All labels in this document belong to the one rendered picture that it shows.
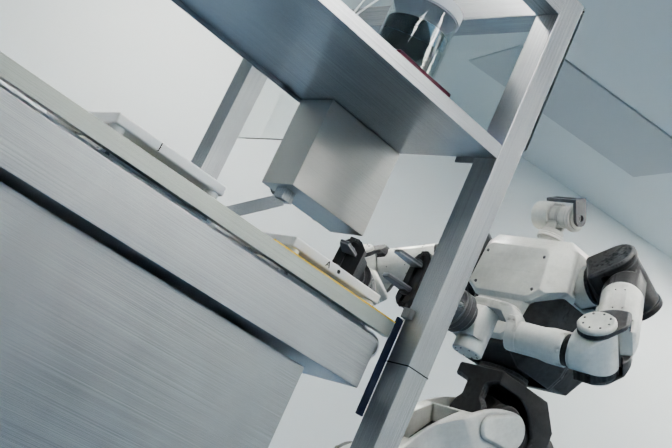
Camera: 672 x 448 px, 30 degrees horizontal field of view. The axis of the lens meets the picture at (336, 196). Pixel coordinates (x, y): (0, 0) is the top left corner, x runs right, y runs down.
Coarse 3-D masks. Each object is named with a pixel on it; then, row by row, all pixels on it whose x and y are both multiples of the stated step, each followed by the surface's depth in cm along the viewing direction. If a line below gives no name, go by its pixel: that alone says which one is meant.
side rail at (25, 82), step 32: (0, 64) 179; (32, 96) 183; (64, 96) 186; (96, 128) 190; (128, 160) 194; (192, 192) 202; (224, 224) 207; (288, 256) 216; (320, 288) 221; (384, 320) 232
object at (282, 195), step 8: (280, 192) 247; (288, 192) 247; (256, 200) 247; (264, 200) 247; (272, 200) 248; (280, 200) 248; (288, 200) 247; (232, 208) 246; (240, 208) 246; (248, 208) 247; (256, 208) 247; (264, 208) 247
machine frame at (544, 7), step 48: (480, 0) 270; (528, 0) 250; (576, 0) 254; (528, 48) 251; (240, 96) 319; (528, 96) 246; (480, 192) 239; (480, 240) 239; (432, 288) 235; (432, 336) 232; (384, 384) 230; (384, 432) 226
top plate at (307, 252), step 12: (288, 240) 221; (300, 240) 221; (300, 252) 221; (312, 252) 223; (312, 264) 226; (324, 264) 225; (336, 276) 227; (348, 276) 229; (348, 288) 232; (360, 288) 231; (372, 300) 233
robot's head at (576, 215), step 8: (552, 200) 282; (560, 200) 281; (568, 200) 279; (576, 200) 277; (584, 200) 279; (576, 208) 278; (584, 208) 280; (568, 216) 278; (576, 216) 278; (584, 216) 280; (568, 224) 278; (576, 224) 278; (584, 224) 280
